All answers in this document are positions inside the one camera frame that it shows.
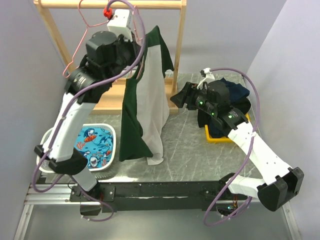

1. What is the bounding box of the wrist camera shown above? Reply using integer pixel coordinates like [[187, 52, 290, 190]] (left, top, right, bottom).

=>
[[196, 67, 216, 89], [103, 7, 133, 42]]

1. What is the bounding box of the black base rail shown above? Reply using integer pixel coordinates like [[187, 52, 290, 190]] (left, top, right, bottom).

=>
[[69, 179, 248, 217]]

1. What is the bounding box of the pink wire hanger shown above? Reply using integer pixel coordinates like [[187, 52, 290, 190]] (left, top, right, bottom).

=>
[[133, 6, 147, 80], [62, 0, 109, 79]]

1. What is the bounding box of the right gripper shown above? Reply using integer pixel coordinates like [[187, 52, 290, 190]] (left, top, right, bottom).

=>
[[169, 81, 217, 116]]

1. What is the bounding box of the green and white t shirt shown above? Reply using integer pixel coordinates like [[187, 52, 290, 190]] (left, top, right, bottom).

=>
[[118, 26, 174, 165]]

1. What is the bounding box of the white plastic basket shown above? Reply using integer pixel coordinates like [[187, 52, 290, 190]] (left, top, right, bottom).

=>
[[36, 123, 118, 174]]

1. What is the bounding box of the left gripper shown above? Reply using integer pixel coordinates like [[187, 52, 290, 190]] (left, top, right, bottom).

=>
[[105, 30, 143, 84]]

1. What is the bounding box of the yellow plastic tray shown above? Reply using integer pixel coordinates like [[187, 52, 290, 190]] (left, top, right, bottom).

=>
[[204, 111, 251, 144]]

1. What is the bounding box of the black garment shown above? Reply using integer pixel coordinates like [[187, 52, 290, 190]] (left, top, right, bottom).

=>
[[197, 97, 251, 139]]

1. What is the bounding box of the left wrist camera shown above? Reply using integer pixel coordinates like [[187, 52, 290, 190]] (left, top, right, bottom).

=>
[[103, 7, 133, 42]]

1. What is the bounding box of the wooden clothes rack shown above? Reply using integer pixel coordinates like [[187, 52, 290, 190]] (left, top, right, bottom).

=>
[[33, 0, 187, 116]]

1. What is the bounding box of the navy blue garment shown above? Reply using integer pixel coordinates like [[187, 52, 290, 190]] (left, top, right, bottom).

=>
[[219, 78, 250, 103]]

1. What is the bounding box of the blue shark print cloth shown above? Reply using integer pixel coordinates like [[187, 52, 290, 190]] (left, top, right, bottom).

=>
[[74, 126, 115, 169]]

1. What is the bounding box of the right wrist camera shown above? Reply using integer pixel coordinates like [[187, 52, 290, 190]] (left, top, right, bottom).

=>
[[196, 67, 216, 89]]

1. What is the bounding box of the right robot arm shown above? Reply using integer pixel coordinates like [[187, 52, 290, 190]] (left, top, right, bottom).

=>
[[170, 80, 304, 212]]

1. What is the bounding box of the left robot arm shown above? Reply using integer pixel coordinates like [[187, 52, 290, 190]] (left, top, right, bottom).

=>
[[34, 31, 146, 201]]

